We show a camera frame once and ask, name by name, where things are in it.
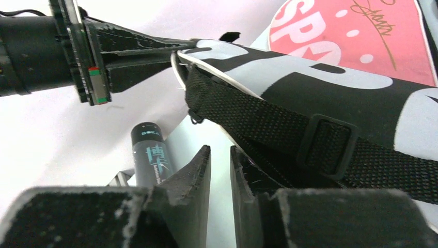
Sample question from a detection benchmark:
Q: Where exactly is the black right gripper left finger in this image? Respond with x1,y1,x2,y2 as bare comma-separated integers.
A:
1,145,211,247

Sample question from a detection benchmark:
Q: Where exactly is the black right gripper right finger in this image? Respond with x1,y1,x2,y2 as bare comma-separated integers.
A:
230,147,437,247

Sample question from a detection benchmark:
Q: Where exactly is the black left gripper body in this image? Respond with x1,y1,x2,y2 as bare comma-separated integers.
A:
49,0,112,106

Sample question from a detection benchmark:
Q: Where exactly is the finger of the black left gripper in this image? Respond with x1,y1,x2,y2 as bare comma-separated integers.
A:
84,18,196,57
103,56,171,94

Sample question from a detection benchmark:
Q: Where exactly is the black shuttlecock tube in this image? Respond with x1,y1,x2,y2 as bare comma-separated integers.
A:
131,122,175,188

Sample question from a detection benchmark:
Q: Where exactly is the black racket cover bag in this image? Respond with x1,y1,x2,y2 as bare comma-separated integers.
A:
170,38,438,227

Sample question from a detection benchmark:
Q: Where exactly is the pink racket cover bag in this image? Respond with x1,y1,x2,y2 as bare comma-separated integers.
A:
268,0,437,86

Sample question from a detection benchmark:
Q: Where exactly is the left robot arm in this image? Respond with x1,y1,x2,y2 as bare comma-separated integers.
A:
1,1,195,105

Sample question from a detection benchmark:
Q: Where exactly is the black strap of black bag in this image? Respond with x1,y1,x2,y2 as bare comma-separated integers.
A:
184,65,438,205

